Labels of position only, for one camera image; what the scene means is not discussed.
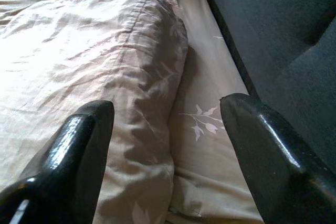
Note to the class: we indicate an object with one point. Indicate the large beige leaf print pillow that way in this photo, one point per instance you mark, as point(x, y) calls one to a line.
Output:
point(92, 51)

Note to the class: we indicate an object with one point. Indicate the blue upholstered backrest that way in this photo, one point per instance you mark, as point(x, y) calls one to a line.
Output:
point(283, 24)

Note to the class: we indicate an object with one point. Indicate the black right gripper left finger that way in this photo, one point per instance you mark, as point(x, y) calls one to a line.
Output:
point(68, 161)

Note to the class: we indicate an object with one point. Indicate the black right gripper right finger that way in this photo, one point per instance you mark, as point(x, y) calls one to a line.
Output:
point(275, 171)

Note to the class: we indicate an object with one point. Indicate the beige leaf print bed sheet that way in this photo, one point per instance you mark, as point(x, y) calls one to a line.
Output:
point(204, 82)

